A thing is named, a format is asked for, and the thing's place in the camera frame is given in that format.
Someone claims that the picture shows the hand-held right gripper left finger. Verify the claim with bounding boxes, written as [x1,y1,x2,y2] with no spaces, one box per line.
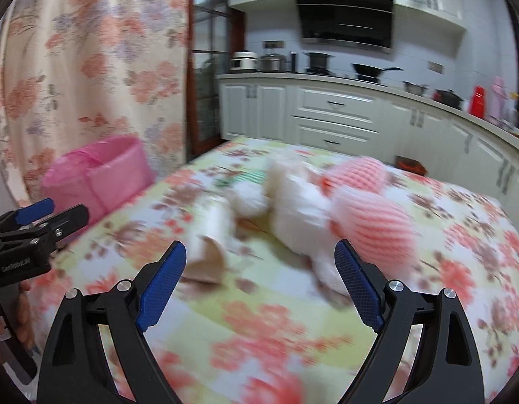
[35,240,188,404]

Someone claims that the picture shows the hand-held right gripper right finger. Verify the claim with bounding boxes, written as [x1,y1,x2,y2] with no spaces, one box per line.
[334,239,487,404]

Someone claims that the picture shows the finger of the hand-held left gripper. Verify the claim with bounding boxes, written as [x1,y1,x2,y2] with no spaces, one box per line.
[0,198,56,241]
[0,204,89,257]

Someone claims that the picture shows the pink foam fruit net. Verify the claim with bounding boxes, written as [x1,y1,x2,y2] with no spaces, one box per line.
[330,191,421,271]
[322,156,388,197]

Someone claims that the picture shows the pink trash bin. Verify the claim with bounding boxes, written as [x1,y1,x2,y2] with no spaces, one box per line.
[42,135,155,236]

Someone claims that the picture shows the cardboard paper roll tube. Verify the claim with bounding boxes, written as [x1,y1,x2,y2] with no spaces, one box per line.
[181,207,234,285]

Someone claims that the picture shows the person's left hand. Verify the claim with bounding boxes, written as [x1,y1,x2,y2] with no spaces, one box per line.
[0,281,35,351]

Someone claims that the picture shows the white foam sheet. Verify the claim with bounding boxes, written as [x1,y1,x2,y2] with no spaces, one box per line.
[265,156,348,297]

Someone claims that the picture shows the floral tablecloth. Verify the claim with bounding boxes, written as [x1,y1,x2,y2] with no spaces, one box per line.
[15,137,519,404]

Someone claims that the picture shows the crumpled white tissue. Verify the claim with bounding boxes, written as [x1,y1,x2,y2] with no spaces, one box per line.
[231,180,271,217]

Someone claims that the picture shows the dark bin red liner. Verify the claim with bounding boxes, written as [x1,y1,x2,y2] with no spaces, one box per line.
[395,156,428,176]

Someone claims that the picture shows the white cabinet drawer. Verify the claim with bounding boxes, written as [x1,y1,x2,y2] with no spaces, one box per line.
[293,117,380,151]
[296,85,380,125]

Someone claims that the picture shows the floral curtain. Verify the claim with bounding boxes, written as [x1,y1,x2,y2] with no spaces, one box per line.
[0,0,193,220]

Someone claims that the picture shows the white lower cabinets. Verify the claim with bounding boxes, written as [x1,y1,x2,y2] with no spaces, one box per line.
[217,73,519,228]

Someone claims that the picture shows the red black casserole pot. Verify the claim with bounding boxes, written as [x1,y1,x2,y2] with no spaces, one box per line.
[433,89,463,109]

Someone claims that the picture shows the gas stove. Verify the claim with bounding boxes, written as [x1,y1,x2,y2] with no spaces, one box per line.
[301,67,388,86]

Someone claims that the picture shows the wooden glass door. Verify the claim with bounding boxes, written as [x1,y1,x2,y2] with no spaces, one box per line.
[188,0,247,161]

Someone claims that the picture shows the black wok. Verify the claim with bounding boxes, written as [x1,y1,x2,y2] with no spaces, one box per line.
[352,63,404,82]

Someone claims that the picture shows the red thermos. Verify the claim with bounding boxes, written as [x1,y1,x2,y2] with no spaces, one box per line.
[470,86,486,119]

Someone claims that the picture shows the black cooking pot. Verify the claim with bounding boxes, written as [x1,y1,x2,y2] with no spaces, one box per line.
[303,52,335,72]

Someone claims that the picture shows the pink thermos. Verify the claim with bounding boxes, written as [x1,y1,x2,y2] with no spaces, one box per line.
[491,76,509,123]

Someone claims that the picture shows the silver pressure cooker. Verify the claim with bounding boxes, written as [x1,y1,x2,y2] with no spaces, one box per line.
[259,53,287,73]

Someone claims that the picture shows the white rice cooker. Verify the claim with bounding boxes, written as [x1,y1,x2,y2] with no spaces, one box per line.
[230,51,259,72]

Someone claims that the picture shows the black range hood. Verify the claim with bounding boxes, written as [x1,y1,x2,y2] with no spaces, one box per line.
[294,0,395,54]

